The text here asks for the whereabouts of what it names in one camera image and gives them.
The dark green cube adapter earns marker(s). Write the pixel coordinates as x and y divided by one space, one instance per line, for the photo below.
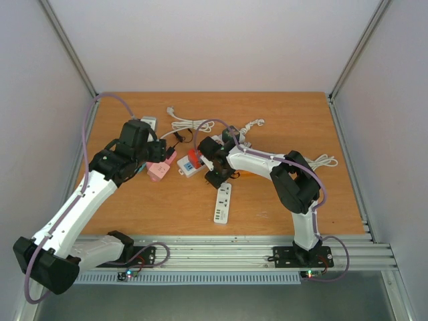
230 134

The red cube adapter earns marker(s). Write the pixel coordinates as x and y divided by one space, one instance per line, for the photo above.
194 159

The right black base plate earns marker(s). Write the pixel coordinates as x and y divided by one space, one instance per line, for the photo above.
292 257

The teal power strip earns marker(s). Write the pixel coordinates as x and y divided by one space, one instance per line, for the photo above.
139 169

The small black charger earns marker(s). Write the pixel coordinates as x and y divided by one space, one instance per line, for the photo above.
179 140

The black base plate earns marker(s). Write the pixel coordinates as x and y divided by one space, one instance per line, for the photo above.
143 255
292 257

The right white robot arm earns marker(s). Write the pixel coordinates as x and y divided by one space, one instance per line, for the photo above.
298 187

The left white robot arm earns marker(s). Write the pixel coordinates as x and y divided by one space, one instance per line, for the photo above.
51 256

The left small circuit board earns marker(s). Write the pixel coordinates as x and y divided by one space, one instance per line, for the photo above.
128 275

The pink triangular power strip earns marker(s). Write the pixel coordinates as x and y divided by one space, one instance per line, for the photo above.
170 158

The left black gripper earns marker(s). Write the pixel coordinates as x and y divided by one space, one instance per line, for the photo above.
160 154

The grey slotted cable duct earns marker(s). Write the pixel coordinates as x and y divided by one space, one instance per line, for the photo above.
190 278

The right small circuit board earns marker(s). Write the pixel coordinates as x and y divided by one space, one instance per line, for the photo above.
310 274

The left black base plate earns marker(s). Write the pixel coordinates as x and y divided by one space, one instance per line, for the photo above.
143 255

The white power strip with USB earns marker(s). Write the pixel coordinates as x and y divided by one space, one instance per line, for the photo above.
222 204

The small circuit board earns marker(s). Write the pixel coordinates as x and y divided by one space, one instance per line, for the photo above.
310 274
128 275

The orange power strip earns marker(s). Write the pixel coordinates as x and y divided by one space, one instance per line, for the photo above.
246 174

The pink cube adapter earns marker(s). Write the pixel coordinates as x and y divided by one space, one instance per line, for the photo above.
156 171

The long white multicolour power strip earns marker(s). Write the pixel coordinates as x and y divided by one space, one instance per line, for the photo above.
186 168

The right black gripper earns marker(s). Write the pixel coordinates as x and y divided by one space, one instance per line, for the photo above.
217 179

